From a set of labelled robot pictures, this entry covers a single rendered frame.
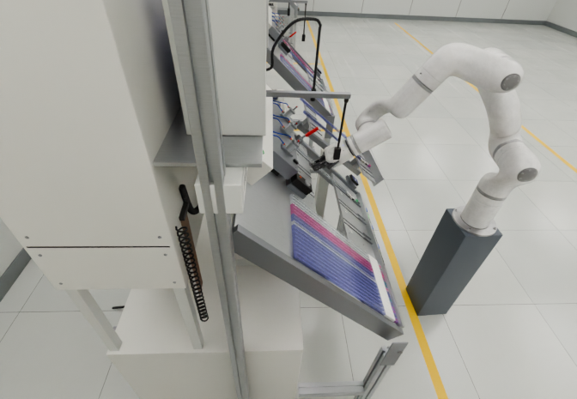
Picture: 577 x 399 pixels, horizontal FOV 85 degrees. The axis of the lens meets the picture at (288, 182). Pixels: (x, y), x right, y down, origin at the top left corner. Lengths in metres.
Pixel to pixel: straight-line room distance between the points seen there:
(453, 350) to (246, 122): 1.77
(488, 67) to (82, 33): 1.04
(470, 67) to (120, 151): 1.01
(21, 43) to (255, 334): 1.01
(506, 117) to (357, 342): 1.30
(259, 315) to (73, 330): 1.21
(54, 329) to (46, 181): 1.59
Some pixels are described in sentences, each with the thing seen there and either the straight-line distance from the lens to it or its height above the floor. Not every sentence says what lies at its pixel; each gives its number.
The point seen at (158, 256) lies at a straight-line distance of 0.79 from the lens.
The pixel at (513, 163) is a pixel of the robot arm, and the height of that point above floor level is 1.09.
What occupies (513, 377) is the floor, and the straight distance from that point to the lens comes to 2.20.
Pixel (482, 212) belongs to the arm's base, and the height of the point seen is 0.81.
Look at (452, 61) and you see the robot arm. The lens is 1.18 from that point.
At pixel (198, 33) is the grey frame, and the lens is 0.44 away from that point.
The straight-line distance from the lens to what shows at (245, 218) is 0.74.
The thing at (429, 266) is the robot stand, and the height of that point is 0.35.
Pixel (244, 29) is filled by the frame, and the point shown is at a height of 1.59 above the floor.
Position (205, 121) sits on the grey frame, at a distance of 0.48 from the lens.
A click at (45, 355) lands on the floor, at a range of 2.18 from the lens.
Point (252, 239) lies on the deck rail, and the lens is 0.70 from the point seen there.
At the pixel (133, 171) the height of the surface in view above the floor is 1.38.
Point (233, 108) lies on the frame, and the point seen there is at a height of 1.45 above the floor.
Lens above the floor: 1.73
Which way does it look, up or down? 40 degrees down
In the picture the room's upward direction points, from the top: 3 degrees clockwise
